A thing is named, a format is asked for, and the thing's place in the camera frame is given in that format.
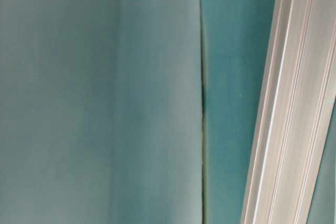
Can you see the long silver aluminium rail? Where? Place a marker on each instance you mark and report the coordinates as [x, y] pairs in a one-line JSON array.
[[296, 103]]

